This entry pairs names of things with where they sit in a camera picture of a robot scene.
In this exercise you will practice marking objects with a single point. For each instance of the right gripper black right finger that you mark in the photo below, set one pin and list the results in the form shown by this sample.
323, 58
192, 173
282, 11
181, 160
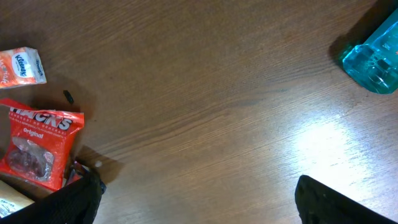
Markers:
317, 203

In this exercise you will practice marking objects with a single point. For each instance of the red candy bag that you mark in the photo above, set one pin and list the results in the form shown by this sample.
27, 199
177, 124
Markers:
40, 144

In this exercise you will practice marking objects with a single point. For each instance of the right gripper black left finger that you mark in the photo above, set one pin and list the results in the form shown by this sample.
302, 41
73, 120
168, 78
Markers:
76, 203

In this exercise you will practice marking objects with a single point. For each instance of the black red snack packet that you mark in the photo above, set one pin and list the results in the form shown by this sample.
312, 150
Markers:
77, 171

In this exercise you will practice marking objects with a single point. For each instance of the orange tissue pack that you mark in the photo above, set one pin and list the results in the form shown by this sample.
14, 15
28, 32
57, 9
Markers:
21, 67

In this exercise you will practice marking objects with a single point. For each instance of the blue mouthwash bottle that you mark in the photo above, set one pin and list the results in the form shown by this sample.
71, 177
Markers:
373, 64

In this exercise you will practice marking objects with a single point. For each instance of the cream blue snack bag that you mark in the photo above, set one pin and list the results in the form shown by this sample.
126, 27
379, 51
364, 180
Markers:
11, 200

